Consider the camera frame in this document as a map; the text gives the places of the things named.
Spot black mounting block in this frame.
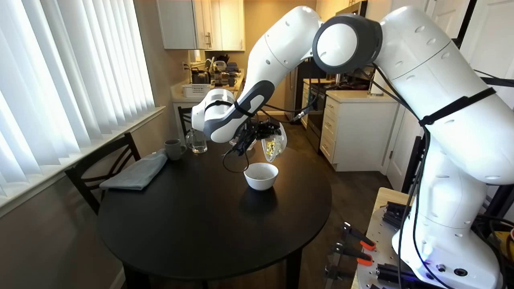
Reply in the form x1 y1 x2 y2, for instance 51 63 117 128
383 200 412 229

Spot black wooden chair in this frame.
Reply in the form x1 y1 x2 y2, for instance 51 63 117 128
64 129 144 216
174 104 195 139

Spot kitchen counter with sink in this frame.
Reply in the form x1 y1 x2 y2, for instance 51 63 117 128
168 67 247 107

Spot colourful sweets pile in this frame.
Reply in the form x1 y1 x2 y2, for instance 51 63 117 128
263 137 285 161

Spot white upper kitchen cabinets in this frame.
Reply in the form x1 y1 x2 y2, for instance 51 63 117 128
153 0 247 54

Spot white drawer cabinet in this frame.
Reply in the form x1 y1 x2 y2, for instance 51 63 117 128
317 88 401 174

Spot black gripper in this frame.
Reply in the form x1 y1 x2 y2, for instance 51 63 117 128
231 118 282 157

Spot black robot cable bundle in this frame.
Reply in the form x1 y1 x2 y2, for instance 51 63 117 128
370 62 502 289

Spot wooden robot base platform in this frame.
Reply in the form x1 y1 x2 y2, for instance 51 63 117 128
348 186 430 289

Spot dark grey mug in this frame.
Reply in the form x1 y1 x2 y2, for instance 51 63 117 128
163 137 186 161

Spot white ceramic bowl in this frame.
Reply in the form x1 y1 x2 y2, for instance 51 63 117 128
242 160 280 192

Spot grey folded cloth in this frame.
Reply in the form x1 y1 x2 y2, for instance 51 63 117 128
97 150 170 192

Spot small clear plastic sweets container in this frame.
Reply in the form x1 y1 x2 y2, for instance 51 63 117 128
258 121 288 163

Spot white vertical window blinds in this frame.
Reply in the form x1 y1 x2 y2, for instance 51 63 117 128
0 0 157 189

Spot clear glass mug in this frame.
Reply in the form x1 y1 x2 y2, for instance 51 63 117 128
184 126 210 155

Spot black orange-tipped spring clamp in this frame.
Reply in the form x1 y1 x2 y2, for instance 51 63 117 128
340 219 377 253
332 240 374 267

